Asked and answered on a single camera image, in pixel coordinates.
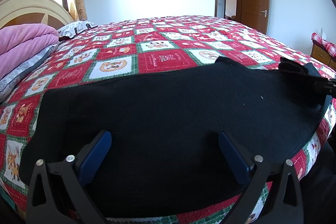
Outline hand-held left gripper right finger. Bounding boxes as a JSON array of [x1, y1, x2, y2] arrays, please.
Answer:
[[219, 131, 305, 224]]

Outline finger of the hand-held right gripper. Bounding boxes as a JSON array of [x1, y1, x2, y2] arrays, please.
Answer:
[[304, 63, 336, 95], [278, 57, 310, 75]]

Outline cream and brown headboard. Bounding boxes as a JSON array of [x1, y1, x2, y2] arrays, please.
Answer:
[[0, 0, 75, 30]]

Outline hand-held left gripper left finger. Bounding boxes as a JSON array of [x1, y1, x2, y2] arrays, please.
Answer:
[[26, 130, 113, 224]]

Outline brown wooden door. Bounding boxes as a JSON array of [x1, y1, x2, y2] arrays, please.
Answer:
[[241, 0, 270, 35]]

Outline white floral pillow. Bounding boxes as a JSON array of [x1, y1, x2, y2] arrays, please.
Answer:
[[57, 21, 98, 39]]

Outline red plaid cloth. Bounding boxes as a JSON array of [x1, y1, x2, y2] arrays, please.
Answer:
[[311, 32, 336, 58]]

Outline black pants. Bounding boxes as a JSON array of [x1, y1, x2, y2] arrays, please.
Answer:
[[18, 56, 332, 218]]

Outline red checked cartoon bed sheet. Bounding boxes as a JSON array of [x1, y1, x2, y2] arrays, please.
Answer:
[[0, 15, 336, 224]]

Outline pink folded quilt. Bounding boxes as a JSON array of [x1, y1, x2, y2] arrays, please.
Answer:
[[0, 23, 59, 79]]

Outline wooden dresser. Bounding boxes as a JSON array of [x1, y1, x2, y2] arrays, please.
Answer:
[[310, 44, 336, 71]]

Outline grey patterned pillow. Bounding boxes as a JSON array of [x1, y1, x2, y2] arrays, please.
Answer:
[[0, 44, 58, 102]]

